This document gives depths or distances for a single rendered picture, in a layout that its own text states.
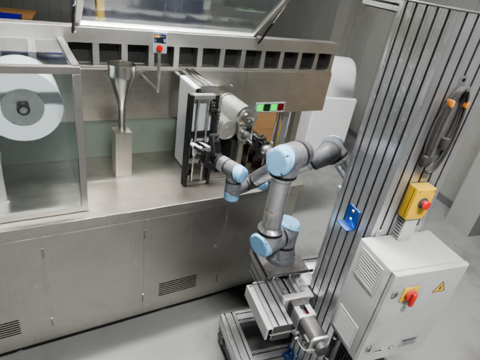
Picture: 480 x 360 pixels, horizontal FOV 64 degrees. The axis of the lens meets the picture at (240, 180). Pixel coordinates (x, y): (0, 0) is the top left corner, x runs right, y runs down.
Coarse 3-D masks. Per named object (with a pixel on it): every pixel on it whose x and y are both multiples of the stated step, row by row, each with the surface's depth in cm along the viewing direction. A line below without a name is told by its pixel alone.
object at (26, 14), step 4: (0, 8) 641; (4, 8) 646; (8, 8) 651; (4, 12) 615; (8, 12) 619; (12, 12) 624; (16, 12) 629; (20, 12) 634; (24, 12) 639; (28, 12) 644; (32, 12) 649; (36, 12) 668; (24, 16) 608; (28, 16) 613; (32, 16) 618; (32, 20) 629
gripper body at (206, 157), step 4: (204, 148) 188; (208, 148) 189; (208, 152) 184; (204, 156) 188; (208, 156) 185; (220, 156) 182; (200, 160) 188; (204, 160) 186; (208, 160) 186; (212, 160) 185; (216, 160) 181; (204, 164) 187; (208, 164) 187; (212, 164) 185; (212, 168) 186
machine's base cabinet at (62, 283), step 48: (0, 240) 170; (48, 240) 181; (96, 240) 194; (144, 240) 209; (192, 240) 226; (240, 240) 246; (0, 288) 182; (48, 288) 195; (96, 288) 210; (144, 288) 227; (192, 288) 247; (0, 336) 195; (48, 336) 211
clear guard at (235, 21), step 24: (96, 0) 184; (120, 0) 187; (144, 0) 191; (168, 0) 195; (192, 0) 199; (216, 0) 203; (240, 0) 207; (264, 0) 212; (120, 24) 207; (144, 24) 211; (168, 24) 216; (192, 24) 221; (216, 24) 227; (240, 24) 232
